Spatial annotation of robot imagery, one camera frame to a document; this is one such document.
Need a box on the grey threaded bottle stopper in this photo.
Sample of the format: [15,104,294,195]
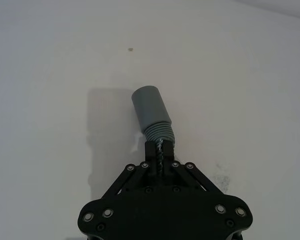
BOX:
[130,85,177,148]

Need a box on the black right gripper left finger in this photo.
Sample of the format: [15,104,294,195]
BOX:
[99,140,162,201]

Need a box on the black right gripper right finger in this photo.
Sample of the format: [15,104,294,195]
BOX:
[161,140,228,196]

